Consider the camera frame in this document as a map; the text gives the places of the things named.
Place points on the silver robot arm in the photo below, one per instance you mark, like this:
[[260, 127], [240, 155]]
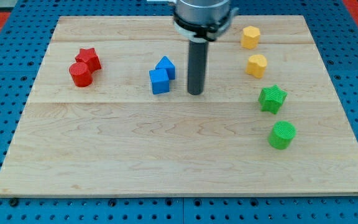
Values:
[[201, 20]]

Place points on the blue cube block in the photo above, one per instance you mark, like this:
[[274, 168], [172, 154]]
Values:
[[159, 81]]

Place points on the blue triangle block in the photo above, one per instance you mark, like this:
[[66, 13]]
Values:
[[167, 65]]

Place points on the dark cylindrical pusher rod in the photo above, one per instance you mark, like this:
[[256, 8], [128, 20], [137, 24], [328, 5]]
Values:
[[197, 61]]

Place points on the light wooden board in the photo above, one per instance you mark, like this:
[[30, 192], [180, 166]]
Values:
[[116, 139]]

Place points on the yellow heart block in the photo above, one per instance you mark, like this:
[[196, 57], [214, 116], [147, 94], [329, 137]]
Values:
[[256, 65]]

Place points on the green star block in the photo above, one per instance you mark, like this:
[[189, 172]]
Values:
[[272, 98]]

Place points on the yellow hexagon block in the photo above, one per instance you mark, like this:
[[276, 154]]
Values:
[[250, 37]]

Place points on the green cylinder block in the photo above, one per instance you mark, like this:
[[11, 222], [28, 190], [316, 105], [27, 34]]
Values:
[[281, 135]]

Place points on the red star block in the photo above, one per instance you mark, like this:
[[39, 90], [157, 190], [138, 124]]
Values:
[[89, 57]]

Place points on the red cylinder block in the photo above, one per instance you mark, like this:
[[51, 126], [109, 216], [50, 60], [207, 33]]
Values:
[[80, 74]]

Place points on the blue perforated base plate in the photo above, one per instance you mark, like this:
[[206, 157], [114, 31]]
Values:
[[23, 42]]

